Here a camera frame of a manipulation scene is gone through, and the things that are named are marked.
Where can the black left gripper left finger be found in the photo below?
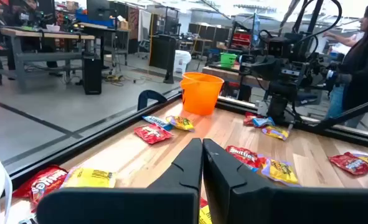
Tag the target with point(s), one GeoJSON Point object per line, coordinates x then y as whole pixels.
{"type": "Point", "coordinates": [183, 174]}

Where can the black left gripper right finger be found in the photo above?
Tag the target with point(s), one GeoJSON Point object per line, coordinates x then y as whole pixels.
{"type": "Point", "coordinates": [221, 174]}

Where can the red Skittles candy packet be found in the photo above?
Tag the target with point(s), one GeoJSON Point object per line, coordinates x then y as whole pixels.
{"type": "Point", "coordinates": [243, 155]}
{"type": "Point", "coordinates": [43, 183]}
{"type": "Point", "coordinates": [349, 163]}
{"type": "Point", "coordinates": [152, 133]}
{"type": "Point", "coordinates": [203, 202]}
{"type": "Point", "coordinates": [249, 119]}

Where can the blue white chocolate bar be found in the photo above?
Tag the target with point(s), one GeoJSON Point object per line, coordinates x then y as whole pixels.
{"type": "Point", "coordinates": [252, 168]}
{"type": "Point", "coordinates": [263, 121]}
{"type": "Point", "coordinates": [28, 221]}
{"type": "Point", "coordinates": [157, 121]}

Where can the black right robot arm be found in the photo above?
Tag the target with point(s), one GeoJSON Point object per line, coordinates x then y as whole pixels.
{"type": "Point", "coordinates": [278, 93]}

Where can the green bucket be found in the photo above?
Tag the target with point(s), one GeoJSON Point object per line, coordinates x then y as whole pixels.
{"type": "Point", "coordinates": [228, 59]}

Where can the red storage bins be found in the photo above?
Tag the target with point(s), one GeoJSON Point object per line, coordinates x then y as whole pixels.
{"type": "Point", "coordinates": [241, 40]}

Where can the orange pumpkin face bucket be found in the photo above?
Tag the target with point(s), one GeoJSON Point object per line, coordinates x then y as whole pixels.
{"type": "Point", "coordinates": [200, 93]}

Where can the white bin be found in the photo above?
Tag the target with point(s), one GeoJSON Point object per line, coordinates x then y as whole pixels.
{"type": "Point", "coordinates": [182, 60]}

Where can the black cabinet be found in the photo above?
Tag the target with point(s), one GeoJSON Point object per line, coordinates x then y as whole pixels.
{"type": "Point", "coordinates": [163, 51]}

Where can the person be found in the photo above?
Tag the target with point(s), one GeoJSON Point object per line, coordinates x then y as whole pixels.
{"type": "Point", "coordinates": [23, 15]}
{"type": "Point", "coordinates": [364, 68]}

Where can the black computer tower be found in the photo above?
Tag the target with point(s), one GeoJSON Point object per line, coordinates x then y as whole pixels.
{"type": "Point", "coordinates": [91, 74]}

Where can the black monitor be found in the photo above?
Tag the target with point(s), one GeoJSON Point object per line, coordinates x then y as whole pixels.
{"type": "Point", "coordinates": [98, 9]}

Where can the blue storage bins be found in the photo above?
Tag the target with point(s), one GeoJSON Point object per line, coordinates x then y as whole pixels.
{"type": "Point", "coordinates": [93, 17]}

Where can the white bowl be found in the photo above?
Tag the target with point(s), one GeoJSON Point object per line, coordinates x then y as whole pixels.
{"type": "Point", "coordinates": [53, 28]}

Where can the grey wooden-top workbench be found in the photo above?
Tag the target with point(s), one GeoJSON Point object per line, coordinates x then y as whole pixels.
{"type": "Point", "coordinates": [43, 35]}

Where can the black clamp bracket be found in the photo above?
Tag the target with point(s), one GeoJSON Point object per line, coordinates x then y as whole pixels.
{"type": "Point", "coordinates": [149, 96]}

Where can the black aluminium rig frame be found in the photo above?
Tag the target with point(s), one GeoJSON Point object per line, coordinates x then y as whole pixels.
{"type": "Point", "coordinates": [109, 124]}

